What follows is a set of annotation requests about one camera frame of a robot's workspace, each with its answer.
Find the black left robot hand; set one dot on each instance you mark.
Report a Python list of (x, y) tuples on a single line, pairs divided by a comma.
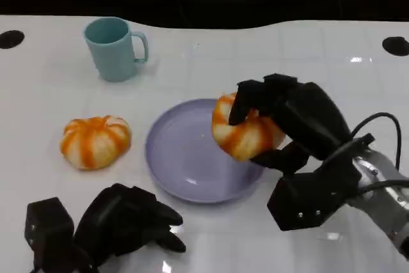
[(121, 218)]

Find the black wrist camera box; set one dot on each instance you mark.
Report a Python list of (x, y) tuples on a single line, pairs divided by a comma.
[(48, 225), (303, 199)]

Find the orange and white bread roll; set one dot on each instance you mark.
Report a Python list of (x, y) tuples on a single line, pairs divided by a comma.
[(246, 140), (96, 142)]

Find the pale green mug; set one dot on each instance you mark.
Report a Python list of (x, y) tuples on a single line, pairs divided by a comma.
[(112, 55)]

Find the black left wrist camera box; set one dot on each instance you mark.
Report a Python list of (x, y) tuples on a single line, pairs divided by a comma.
[(48, 225)]

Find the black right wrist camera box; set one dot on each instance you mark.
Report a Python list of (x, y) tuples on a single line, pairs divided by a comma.
[(303, 199)]

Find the lilac plate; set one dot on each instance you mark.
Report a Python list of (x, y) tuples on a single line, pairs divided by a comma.
[(185, 154)]

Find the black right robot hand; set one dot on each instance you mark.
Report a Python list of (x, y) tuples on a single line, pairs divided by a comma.
[(306, 116)]

